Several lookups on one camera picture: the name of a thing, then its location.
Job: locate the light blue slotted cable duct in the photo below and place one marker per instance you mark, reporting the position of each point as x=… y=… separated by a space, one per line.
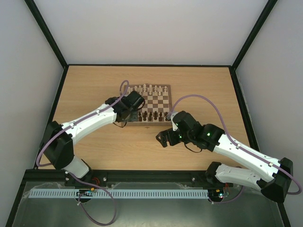
x=122 y=194

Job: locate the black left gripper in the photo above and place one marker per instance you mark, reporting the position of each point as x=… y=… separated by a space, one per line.
x=134 y=118

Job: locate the right electronics board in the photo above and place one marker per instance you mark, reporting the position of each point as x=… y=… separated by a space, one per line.
x=221 y=193

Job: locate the electronics board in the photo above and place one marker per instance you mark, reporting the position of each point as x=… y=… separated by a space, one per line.
x=86 y=192
x=221 y=193

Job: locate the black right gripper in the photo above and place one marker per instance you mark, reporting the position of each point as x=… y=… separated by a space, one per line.
x=168 y=137

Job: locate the black aluminium frame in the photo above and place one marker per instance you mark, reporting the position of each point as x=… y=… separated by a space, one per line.
x=144 y=176

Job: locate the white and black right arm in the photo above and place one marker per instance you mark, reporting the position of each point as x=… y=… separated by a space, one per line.
x=270 y=176

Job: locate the left electronics board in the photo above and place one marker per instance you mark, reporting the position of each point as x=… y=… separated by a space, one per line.
x=86 y=192

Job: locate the wooden folding chess board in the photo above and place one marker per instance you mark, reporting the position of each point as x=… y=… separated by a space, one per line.
x=158 y=101

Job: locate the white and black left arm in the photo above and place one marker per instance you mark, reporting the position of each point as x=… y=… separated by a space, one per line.
x=59 y=139

